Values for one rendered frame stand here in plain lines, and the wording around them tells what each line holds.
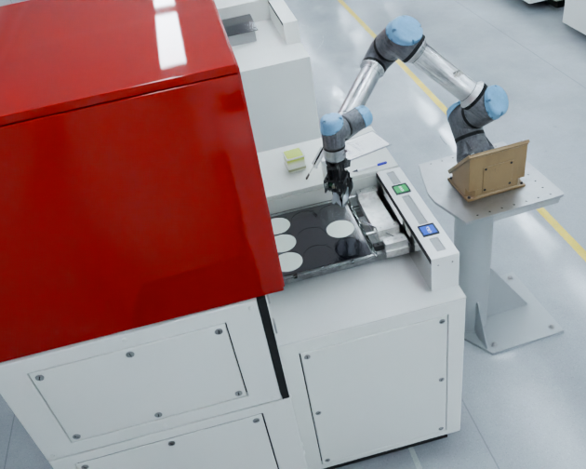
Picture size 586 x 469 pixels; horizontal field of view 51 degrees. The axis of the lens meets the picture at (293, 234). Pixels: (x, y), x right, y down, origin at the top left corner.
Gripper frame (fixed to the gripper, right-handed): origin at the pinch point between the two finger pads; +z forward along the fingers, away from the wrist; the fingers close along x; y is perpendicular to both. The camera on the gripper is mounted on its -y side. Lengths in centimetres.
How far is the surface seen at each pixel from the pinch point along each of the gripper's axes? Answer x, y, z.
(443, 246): 37.9, 16.9, 1.7
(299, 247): -11.4, 18.2, 7.4
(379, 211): 11.0, -8.4, 9.3
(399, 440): 25, 38, 84
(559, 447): 84, 18, 97
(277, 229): -22.9, 9.7, 7.5
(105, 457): -44, 102, 20
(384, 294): 20.6, 28.3, 15.4
